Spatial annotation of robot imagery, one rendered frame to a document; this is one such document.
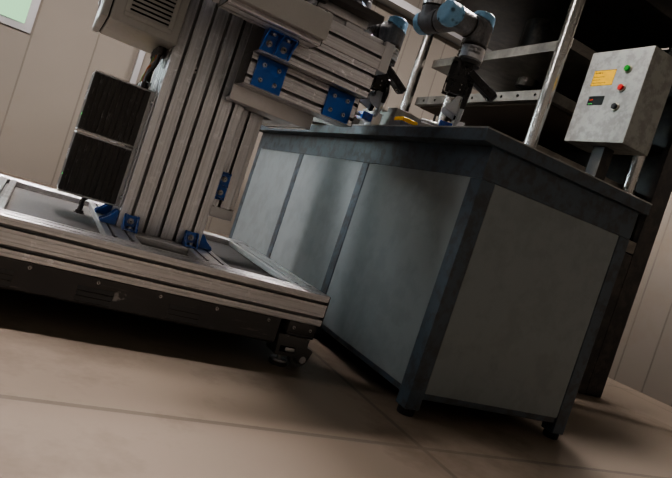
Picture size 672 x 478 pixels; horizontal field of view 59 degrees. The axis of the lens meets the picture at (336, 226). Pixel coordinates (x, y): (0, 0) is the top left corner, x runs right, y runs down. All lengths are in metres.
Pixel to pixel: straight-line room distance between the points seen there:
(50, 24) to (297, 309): 3.50
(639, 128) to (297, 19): 1.54
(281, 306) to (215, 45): 0.78
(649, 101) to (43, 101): 3.79
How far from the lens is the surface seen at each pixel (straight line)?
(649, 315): 4.29
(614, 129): 2.62
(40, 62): 4.74
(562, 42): 2.85
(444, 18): 1.90
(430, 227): 1.74
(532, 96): 2.93
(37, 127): 4.72
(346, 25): 1.79
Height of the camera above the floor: 0.46
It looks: 1 degrees down
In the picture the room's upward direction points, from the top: 18 degrees clockwise
